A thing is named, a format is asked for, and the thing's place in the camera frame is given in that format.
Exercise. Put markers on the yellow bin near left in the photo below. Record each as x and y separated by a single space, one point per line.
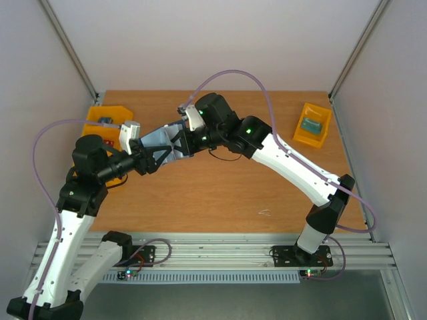
116 182

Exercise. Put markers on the right controller board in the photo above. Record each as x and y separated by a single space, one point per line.
310 273

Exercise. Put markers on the yellow bin right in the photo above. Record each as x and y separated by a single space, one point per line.
317 113

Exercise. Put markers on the teal card in bin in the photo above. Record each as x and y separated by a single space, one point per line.
310 125

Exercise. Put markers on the grey slotted cable duct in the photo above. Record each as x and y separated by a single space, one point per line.
152 277

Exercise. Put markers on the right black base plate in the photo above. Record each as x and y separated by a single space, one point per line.
290 256

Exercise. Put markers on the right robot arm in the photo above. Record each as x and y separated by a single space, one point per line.
211 123

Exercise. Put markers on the yellow bin far left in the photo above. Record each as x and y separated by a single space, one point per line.
117 113

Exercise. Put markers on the controller board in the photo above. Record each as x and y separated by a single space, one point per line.
127 274
310 273

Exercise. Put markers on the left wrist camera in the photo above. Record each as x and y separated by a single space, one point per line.
129 130

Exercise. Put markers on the yellow bin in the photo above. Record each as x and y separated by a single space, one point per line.
117 113
317 113
106 133
116 182

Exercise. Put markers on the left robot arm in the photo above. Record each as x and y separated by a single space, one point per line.
57 291

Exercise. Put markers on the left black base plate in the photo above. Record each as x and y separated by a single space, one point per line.
144 257

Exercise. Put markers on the blue card holder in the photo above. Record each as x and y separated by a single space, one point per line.
162 136

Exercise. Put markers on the left controller board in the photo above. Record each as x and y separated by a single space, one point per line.
127 274

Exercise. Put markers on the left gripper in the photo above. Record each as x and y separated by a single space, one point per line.
143 166

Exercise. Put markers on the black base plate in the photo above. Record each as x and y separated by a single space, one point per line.
290 256
144 257

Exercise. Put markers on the yellow bin middle left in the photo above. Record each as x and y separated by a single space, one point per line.
106 133

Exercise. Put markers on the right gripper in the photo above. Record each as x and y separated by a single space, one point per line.
189 142

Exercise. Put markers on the red card in bin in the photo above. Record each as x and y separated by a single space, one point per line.
109 142

